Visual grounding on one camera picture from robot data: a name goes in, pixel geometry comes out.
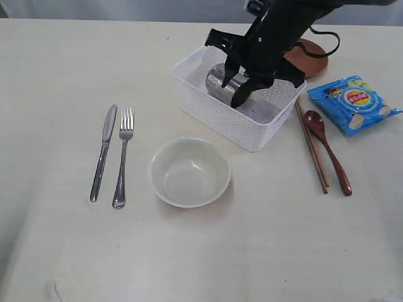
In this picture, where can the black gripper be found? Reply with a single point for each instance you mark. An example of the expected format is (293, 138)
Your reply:
(262, 60)

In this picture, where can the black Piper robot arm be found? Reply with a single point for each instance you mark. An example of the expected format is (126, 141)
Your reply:
(274, 32)

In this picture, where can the brown wooden plate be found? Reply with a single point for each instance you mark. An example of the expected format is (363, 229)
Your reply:
(309, 65)

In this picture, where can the white perforated plastic basket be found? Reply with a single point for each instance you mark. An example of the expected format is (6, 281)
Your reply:
(250, 126)

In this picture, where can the silver metal table knife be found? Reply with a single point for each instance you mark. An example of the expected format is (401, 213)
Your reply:
(106, 138)

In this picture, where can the grey speckled ceramic bowl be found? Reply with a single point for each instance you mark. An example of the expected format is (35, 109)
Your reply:
(189, 173)

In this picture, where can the blue Lays chips bag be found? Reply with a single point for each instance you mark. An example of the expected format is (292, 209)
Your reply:
(351, 104)

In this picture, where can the brown wooden chopstick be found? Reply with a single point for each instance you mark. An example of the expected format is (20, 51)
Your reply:
(310, 146)
(315, 146)

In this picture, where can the brown wooden spoon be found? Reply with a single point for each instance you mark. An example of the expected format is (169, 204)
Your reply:
(316, 125)

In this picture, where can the silver metal fork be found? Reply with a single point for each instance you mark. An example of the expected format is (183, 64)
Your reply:
(125, 134)

